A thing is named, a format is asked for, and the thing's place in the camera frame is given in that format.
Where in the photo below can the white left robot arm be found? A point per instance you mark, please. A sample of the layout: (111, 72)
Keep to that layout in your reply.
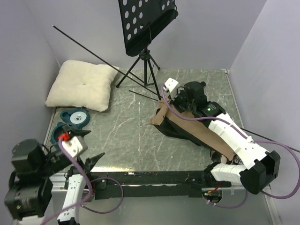
(30, 187)

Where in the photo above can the teal pet bowl holder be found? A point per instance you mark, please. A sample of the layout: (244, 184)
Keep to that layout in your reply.
(65, 117)

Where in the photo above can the black music stand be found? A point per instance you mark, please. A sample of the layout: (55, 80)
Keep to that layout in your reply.
(142, 21)

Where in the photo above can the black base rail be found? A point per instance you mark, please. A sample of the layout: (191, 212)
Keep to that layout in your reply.
(153, 184)

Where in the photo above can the tan pet tent fabric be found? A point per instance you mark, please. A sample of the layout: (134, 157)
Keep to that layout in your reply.
(172, 126)

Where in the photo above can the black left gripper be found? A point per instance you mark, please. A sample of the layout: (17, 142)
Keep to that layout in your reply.
(89, 161)

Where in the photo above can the white paw print bowl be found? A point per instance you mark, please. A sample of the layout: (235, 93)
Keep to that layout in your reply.
(78, 117)

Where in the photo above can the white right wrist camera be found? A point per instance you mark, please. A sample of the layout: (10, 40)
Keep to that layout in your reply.
(170, 87)

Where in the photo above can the cream white pillow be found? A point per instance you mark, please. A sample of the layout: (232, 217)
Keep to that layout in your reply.
(82, 84)

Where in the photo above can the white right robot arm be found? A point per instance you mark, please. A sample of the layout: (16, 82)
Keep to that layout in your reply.
(260, 166)

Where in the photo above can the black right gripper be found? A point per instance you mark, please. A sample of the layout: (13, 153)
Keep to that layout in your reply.
(175, 101)

